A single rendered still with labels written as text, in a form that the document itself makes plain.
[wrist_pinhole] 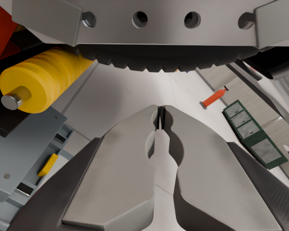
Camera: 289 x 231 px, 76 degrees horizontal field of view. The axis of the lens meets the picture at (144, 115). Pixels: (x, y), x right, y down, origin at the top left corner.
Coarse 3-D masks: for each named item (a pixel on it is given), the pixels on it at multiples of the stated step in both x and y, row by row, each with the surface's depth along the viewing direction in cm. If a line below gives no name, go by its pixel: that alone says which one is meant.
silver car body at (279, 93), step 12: (240, 60) 53; (240, 72) 151; (252, 72) 44; (264, 72) 42; (252, 84) 133; (264, 84) 42; (276, 84) 34; (288, 84) 33; (264, 96) 117; (276, 96) 40; (288, 96) 35; (276, 108) 105; (288, 108) 38; (288, 120) 49
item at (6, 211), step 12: (60, 132) 68; (72, 132) 70; (60, 144) 62; (48, 156) 59; (36, 168) 54; (48, 168) 53; (24, 180) 48; (36, 180) 52; (24, 192) 45; (0, 204) 43; (12, 204) 45; (24, 204) 45; (0, 216) 42; (12, 216) 43; (0, 228) 40
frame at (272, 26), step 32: (0, 0) 16; (32, 0) 15; (64, 0) 15; (96, 0) 15; (128, 0) 15; (160, 0) 15; (192, 0) 15; (224, 0) 15; (256, 0) 15; (288, 0) 14; (32, 32) 17; (64, 32) 16; (96, 32) 16; (128, 32) 16; (160, 32) 16; (192, 32) 16; (224, 32) 16; (256, 32) 16; (288, 32) 15
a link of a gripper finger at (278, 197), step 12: (228, 144) 8; (240, 156) 8; (252, 168) 7; (264, 168) 7; (252, 180) 7; (264, 180) 7; (276, 180) 7; (264, 192) 6; (276, 192) 6; (288, 192) 6; (276, 204) 6; (288, 204) 6; (276, 216) 5; (288, 216) 5; (288, 228) 5
